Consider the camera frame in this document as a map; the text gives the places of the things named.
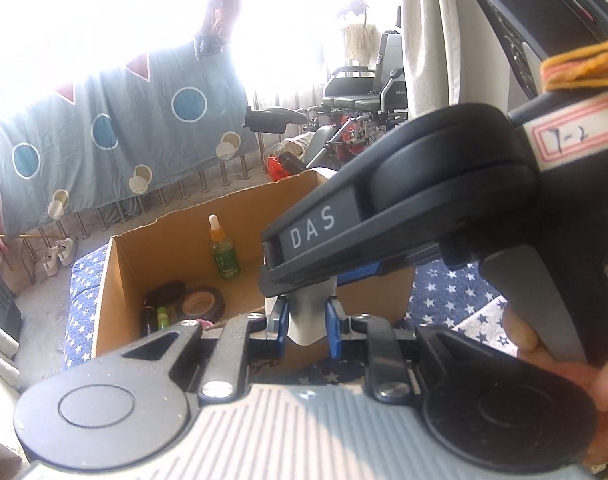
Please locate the red bag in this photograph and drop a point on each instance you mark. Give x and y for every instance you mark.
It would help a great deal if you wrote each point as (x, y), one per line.
(276, 167)

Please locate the grey sheet with circles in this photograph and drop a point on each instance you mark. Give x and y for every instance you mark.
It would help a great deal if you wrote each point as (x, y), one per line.
(109, 125)

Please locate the wheelchair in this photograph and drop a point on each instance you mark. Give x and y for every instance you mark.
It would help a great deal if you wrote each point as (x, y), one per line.
(354, 100)

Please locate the beige knitted cloth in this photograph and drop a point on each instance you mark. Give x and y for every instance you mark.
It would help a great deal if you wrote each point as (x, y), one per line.
(360, 40)

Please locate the star printed blanket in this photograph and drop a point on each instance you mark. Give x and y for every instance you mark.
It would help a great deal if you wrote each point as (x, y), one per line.
(458, 295)

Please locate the green dropper bottle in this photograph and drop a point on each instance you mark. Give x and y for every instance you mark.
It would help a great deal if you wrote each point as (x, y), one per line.
(225, 255)

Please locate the green capped glue stick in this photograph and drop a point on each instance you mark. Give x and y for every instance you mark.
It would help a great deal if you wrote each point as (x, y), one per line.
(163, 319)

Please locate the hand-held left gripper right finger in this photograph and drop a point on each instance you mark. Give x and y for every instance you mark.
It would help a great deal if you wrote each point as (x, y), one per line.
(334, 330)

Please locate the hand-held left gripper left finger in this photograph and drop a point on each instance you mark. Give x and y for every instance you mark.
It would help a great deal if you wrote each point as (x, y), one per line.
(282, 322)

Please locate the beige curtain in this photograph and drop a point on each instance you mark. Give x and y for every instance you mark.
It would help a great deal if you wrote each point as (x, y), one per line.
(433, 40)

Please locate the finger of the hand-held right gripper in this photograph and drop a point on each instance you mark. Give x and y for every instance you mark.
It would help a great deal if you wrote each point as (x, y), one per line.
(304, 275)
(360, 273)

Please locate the person's right hand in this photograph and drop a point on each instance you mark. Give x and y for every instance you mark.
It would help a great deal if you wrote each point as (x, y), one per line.
(573, 390)

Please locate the pair of white shoes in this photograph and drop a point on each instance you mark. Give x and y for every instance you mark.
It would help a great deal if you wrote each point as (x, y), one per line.
(59, 255)

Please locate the large cardboard box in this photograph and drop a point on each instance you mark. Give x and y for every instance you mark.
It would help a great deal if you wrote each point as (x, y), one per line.
(149, 260)

